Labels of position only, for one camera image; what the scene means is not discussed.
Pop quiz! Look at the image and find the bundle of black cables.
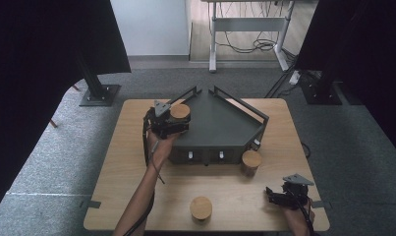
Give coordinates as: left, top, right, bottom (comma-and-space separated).
214, 1, 297, 55

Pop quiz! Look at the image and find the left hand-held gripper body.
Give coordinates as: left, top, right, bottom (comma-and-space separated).
145, 100, 176, 140

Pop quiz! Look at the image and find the glass jar with dark contents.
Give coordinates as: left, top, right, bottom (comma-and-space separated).
240, 149, 263, 178

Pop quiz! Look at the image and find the glass jar with pale beans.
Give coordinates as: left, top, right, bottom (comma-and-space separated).
169, 103, 192, 124

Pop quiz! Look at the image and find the grey table bracket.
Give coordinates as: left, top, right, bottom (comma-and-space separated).
310, 200, 332, 209
80, 200, 102, 209

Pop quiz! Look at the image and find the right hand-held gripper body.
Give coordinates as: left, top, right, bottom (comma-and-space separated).
278, 173, 315, 210

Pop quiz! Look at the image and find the black floor cable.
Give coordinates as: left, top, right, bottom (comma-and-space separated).
300, 141, 312, 160

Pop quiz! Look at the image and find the hand-held gripper black cable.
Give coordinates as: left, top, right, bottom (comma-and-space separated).
123, 112, 167, 236
285, 186, 315, 236

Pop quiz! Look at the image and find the person's left hand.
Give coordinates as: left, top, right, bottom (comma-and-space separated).
146, 130, 182, 168

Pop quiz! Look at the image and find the white power strip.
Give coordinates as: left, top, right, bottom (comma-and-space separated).
288, 70, 302, 86

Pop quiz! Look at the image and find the white desk frame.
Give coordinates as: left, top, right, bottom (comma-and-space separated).
201, 0, 297, 73

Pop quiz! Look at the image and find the glass jar with green beans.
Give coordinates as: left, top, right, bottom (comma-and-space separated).
189, 196, 213, 224

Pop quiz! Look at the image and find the dark grey corner shelf rack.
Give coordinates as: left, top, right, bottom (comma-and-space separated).
165, 86, 270, 166

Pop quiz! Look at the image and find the black metal stand with base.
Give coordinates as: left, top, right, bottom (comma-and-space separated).
75, 48, 122, 107
300, 48, 343, 106

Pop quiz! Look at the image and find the person's right hand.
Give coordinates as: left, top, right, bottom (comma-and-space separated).
283, 200, 316, 236

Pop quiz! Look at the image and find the right hand-held gripper black cable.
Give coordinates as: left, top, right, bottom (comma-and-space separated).
285, 186, 315, 236

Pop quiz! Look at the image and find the large black curtain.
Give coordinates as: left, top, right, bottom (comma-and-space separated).
0, 0, 132, 220

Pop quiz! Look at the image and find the left hand-held gripper black cable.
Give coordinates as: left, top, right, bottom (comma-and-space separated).
123, 112, 167, 236

